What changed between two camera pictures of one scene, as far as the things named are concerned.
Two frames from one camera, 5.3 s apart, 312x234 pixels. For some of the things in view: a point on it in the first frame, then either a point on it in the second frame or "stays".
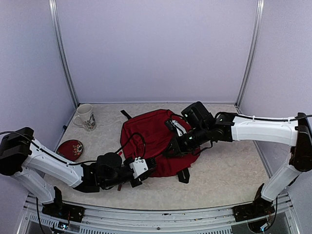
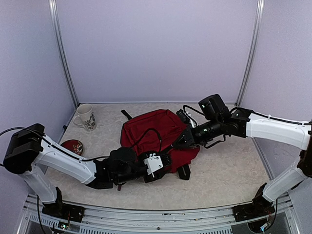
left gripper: [138, 182] → [155, 177]
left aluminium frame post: [58, 44] stays
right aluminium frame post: [256, 53] stays
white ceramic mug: [86, 118] stays
